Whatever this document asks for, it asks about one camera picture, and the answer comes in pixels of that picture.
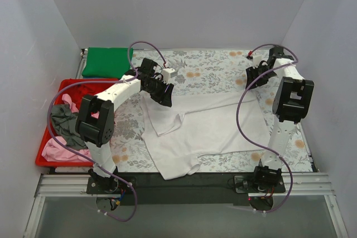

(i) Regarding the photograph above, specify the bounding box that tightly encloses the white t shirt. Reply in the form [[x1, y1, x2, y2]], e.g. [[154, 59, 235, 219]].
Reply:
[[140, 92, 270, 180]]

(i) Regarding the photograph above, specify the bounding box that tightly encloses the red plastic bin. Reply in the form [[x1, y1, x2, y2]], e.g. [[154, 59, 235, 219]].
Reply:
[[35, 79, 115, 167]]

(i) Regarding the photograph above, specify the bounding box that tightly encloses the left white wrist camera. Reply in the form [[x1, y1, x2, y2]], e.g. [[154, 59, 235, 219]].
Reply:
[[161, 68, 177, 84]]

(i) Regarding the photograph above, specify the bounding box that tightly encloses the grey t shirt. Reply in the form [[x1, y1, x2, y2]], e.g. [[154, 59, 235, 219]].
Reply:
[[51, 104, 86, 150]]

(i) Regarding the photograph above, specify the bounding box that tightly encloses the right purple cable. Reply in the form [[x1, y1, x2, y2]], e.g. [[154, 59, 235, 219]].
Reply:
[[236, 43, 300, 214]]

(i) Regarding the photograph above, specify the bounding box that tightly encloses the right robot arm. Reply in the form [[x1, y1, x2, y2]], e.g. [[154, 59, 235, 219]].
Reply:
[[246, 45, 315, 192]]

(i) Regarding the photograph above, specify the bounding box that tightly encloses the aluminium rail frame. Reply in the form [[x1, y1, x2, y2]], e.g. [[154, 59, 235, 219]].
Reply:
[[24, 172, 348, 237]]

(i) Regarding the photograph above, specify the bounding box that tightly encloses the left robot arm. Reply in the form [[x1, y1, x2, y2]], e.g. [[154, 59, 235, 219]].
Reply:
[[75, 58, 177, 193]]

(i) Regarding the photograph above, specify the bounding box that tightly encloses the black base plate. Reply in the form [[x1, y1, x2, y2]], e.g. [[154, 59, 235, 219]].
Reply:
[[234, 175, 286, 194], [86, 177, 132, 194]]

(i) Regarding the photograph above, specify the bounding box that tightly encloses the red t shirt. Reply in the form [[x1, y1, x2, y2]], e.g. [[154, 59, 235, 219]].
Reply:
[[65, 83, 114, 108]]

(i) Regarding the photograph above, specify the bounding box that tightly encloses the pink t shirt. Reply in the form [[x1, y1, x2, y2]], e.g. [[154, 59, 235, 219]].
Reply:
[[41, 94, 91, 162]]

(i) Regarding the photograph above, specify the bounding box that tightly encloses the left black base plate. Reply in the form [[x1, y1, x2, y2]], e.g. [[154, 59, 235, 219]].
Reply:
[[86, 177, 132, 194]]

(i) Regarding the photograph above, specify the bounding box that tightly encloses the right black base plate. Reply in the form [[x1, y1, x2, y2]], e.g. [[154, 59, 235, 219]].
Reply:
[[234, 175, 286, 194]]

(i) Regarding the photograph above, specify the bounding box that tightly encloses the folded green t shirt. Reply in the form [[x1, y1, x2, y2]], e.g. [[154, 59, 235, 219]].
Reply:
[[81, 47, 133, 78]]

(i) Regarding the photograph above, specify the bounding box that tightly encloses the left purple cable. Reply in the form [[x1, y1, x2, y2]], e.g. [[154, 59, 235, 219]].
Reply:
[[47, 41, 168, 222]]

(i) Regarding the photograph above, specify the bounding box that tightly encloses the floral table cloth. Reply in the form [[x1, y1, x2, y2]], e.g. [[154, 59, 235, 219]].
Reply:
[[110, 50, 312, 172]]

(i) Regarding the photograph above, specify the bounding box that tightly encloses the purple cable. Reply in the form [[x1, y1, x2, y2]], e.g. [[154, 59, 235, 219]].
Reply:
[[236, 43, 300, 214], [47, 41, 168, 222]]

